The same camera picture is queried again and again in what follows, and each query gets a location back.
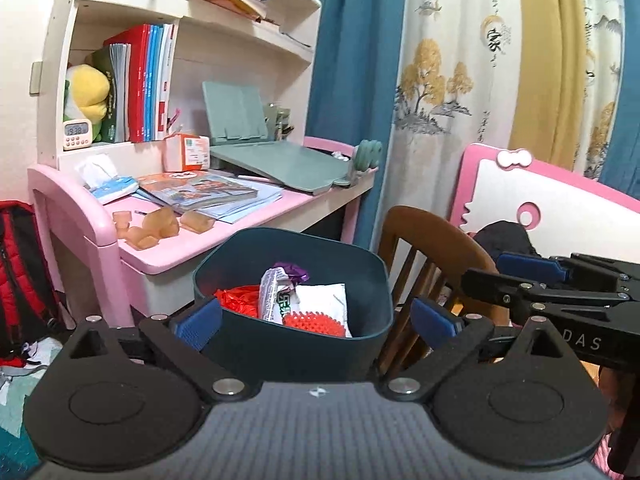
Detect white packet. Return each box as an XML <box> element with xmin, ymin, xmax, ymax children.
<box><xmin>294</xmin><ymin>283</ymin><xmax>354</xmax><ymax>339</ymax></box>

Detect cream desk bookshelf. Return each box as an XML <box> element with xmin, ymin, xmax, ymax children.
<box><xmin>37</xmin><ymin>0</ymin><xmax>324</xmax><ymax>172</ymax></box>

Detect yellow curtain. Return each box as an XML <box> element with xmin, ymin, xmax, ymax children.
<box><xmin>509</xmin><ymin>0</ymin><xmax>602</xmax><ymax>177</ymax></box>

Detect green ribbed roller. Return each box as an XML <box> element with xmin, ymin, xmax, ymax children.
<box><xmin>347</xmin><ymin>138</ymin><xmax>384</xmax><ymax>187</ymax></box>

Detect yellow green plush toy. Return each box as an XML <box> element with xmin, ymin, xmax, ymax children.
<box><xmin>64</xmin><ymin>62</ymin><xmax>112</xmax><ymax>127</ymax></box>

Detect red black backpack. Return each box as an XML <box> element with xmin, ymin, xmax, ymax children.
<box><xmin>0</xmin><ymin>199</ymin><xmax>67</xmax><ymax>362</ymax></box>

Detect orange white box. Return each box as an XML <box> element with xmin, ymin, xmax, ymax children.
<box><xmin>162</xmin><ymin>133</ymin><xmax>211</xmax><ymax>172</ymax></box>

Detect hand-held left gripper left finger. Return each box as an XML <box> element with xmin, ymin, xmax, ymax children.
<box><xmin>62</xmin><ymin>297</ymin><xmax>249</xmax><ymax>404</ymax></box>

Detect purple wrapper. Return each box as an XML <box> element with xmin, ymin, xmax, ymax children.
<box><xmin>272</xmin><ymin>262</ymin><xmax>310</xmax><ymax>284</ymax></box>

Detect white tree print curtain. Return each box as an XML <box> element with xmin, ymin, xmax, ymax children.
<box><xmin>384</xmin><ymin>0</ymin><xmax>627</xmax><ymax>241</ymax></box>

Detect light blue papers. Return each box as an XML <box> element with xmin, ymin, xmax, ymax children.
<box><xmin>199</xmin><ymin>179</ymin><xmax>287</xmax><ymax>224</ymax></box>

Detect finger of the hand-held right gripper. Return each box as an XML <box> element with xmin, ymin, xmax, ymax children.
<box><xmin>460</xmin><ymin>267</ymin><xmax>629</xmax><ymax>319</ymax></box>
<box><xmin>496</xmin><ymin>252</ymin><xmax>627</xmax><ymax>287</ymax></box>

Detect amber plastic block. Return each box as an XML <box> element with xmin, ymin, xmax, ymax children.
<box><xmin>179</xmin><ymin>209</ymin><xmax>216</xmax><ymax>234</ymax></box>

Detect teal book stand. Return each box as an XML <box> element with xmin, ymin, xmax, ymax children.
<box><xmin>202</xmin><ymin>80</ymin><xmax>352</xmax><ymax>196</ymax></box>

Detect blue white tissue pack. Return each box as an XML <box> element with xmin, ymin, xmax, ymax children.
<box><xmin>74</xmin><ymin>154</ymin><xmax>139</xmax><ymax>205</ymax></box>

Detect white digital clock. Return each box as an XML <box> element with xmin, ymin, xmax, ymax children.
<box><xmin>62</xmin><ymin>118</ymin><xmax>96</xmax><ymax>151</ymax></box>

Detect blue curtain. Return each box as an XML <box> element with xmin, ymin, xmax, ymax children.
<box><xmin>597</xmin><ymin>0</ymin><xmax>640</xmax><ymax>197</ymax></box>
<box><xmin>304</xmin><ymin>0</ymin><xmax>407</xmax><ymax>257</ymax></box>

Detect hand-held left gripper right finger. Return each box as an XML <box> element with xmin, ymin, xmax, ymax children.
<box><xmin>377</xmin><ymin>297</ymin><xmax>569</xmax><ymax>404</ymax></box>

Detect row of red blue books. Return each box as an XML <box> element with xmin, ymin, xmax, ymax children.
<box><xmin>102</xmin><ymin>22</ymin><xmax>177</xmax><ymax>144</ymax></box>

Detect teal zigzag quilted blanket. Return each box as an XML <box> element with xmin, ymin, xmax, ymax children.
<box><xmin>0</xmin><ymin>360</ymin><xmax>52</xmax><ymax>467</ymax></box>

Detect red spiky ball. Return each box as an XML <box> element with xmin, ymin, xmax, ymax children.
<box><xmin>279</xmin><ymin>310</ymin><xmax>347</xmax><ymax>337</ymax></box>

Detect pink desk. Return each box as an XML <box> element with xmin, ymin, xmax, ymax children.
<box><xmin>27</xmin><ymin>135</ymin><xmax>379</xmax><ymax>332</ymax></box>

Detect green pen holder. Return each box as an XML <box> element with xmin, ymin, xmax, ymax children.
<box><xmin>262</xmin><ymin>102</ymin><xmax>294</xmax><ymax>141</ymax></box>

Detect white green snack wrapper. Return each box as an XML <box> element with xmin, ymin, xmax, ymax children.
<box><xmin>258</xmin><ymin>267</ymin><xmax>301</xmax><ymax>324</ymax></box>

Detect red wrapper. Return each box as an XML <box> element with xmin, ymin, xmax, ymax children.
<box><xmin>214</xmin><ymin>284</ymin><xmax>262</xmax><ymax>317</ymax></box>

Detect wooden chair black seat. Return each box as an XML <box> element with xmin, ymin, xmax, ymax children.
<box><xmin>376</xmin><ymin>204</ymin><xmax>502</xmax><ymax>377</ymax></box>

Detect black cloth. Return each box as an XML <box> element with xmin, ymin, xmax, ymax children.
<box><xmin>472</xmin><ymin>219</ymin><xmax>539</xmax><ymax>267</ymax></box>

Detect pink white board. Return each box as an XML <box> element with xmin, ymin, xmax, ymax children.
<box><xmin>449</xmin><ymin>142</ymin><xmax>640</xmax><ymax>272</ymax></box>

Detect dark teal bin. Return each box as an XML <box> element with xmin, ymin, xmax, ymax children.
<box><xmin>192</xmin><ymin>227</ymin><xmax>394</xmax><ymax>382</ymax></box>

